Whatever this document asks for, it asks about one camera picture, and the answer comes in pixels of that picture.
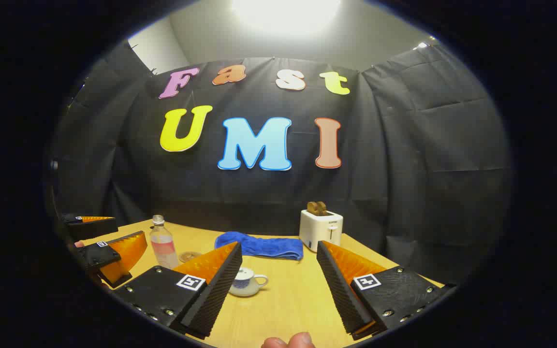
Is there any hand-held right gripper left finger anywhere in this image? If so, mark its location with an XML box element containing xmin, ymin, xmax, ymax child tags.
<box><xmin>113</xmin><ymin>242</ymin><xmax>243</xmax><ymax>340</ymax></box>

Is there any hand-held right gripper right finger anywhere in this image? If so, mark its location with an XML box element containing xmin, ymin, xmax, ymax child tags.
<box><xmin>316</xmin><ymin>240</ymin><xmax>455</xmax><ymax>341</ymax></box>

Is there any white blue-patterned teacup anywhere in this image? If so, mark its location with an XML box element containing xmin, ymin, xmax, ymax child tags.
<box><xmin>229</xmin><ymin>278</ymin><xmax>269</xmax><ymax>297</ymax></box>

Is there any clear plastic water bottle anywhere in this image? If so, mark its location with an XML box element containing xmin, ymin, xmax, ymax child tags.
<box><xmin>149</xmin><ymin>215</ymin><xmax>180</xmax><ymax>270</ymax></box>

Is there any white toaster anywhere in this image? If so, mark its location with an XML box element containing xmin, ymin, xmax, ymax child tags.
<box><xmin>299</xmin><ymin>209</ymin><xmax>343</xmax><ymax>253</ymax></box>

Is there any blue towel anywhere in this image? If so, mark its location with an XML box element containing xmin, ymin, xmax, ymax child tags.
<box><xmin>214</xmin><ymin>232</ymin><xmax>304</xmax><ymax>261</ymax></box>

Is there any black backdrop cloth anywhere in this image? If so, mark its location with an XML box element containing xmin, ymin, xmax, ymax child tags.
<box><xmin>49</xmin><ymin>41</ymin><xmax>513</xmax><ymax>286</ymax></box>

